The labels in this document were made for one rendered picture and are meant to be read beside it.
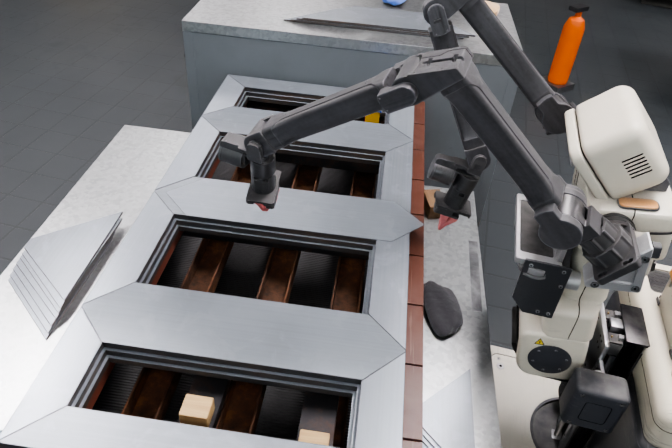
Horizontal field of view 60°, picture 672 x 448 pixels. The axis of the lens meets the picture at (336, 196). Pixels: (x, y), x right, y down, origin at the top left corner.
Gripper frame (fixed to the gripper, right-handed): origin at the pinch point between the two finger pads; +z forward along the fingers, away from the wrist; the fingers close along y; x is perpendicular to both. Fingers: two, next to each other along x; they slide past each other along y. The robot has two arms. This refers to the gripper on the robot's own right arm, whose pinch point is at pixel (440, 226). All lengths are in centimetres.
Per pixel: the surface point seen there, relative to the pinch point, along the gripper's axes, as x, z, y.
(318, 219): -3.5, 7.8, -33.0
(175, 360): -54, 14, -56
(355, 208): 3.4, 5.6, -23.5
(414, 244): -4.7, 5.2, -5.5
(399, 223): -1.0, 2.6, -11.1
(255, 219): -7, 12, -50
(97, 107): 182, 132, -175
